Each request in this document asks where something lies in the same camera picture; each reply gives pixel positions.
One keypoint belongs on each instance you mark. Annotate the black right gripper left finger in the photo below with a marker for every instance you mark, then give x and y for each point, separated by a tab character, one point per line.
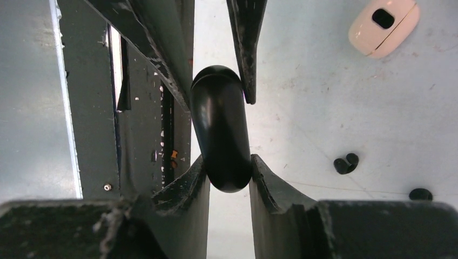
172	223

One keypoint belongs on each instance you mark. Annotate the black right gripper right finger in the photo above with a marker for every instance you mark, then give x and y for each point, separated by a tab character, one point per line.
288	224

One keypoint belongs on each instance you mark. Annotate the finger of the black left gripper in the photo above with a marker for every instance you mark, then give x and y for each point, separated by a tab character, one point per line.
162	31
246	17

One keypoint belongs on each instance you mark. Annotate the black earbud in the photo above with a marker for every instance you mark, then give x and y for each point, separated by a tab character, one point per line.
347	165
420	194

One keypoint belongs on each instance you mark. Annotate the black earbud charging case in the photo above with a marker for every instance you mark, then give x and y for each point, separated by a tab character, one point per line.
218	114

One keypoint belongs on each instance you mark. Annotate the beige earbud charging case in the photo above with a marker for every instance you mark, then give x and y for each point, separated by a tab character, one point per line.
382	26

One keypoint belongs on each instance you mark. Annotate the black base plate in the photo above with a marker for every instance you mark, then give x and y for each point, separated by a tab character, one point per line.
128	133

